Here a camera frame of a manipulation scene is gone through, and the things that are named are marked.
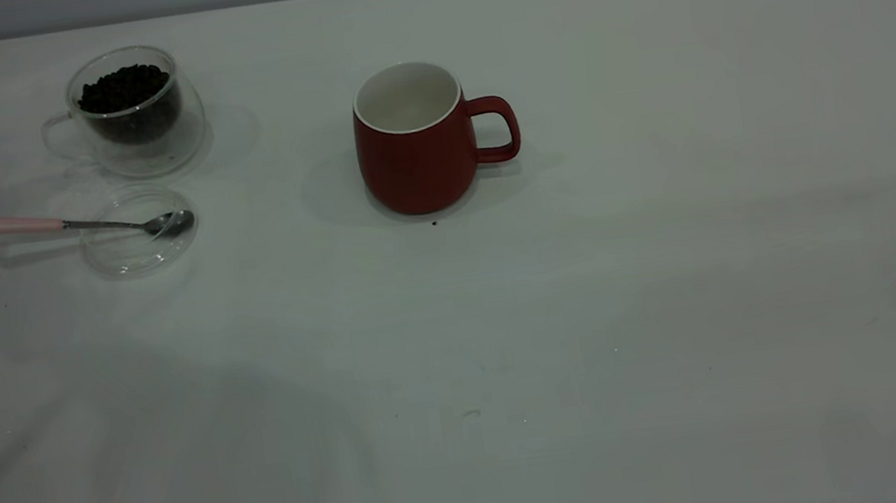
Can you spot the dark coffee beans heap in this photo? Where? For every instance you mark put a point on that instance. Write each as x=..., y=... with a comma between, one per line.
x=126, y=94

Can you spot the clear glass cup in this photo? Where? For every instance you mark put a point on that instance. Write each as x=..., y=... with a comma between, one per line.
x=186, y=138

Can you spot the red ceramic cup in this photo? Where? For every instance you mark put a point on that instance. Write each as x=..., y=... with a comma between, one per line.
x=413, y=171

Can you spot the clear glass lid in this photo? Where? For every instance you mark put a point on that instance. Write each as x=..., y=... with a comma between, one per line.
x=128, y=254

